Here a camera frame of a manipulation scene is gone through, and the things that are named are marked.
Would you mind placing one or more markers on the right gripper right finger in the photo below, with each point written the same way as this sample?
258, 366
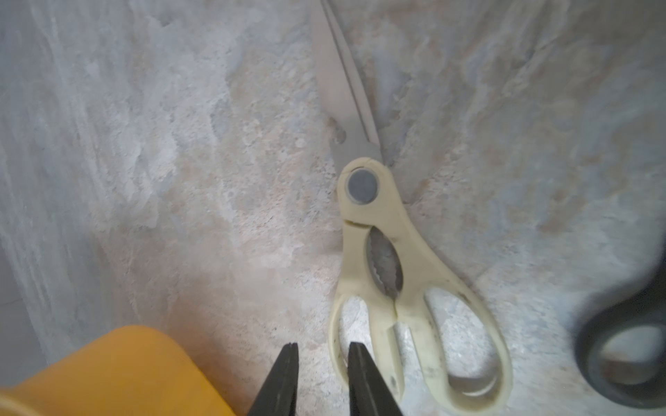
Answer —
369, 394

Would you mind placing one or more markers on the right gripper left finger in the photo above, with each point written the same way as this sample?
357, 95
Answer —
279, 392

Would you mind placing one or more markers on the cream handled kitchen scissors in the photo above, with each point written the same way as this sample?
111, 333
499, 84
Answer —
386, 262

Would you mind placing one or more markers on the yellow plastic storage box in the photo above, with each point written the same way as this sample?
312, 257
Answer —
133, 370

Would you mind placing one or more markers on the black handled steel scissors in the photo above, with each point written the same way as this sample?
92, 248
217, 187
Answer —
620, 352

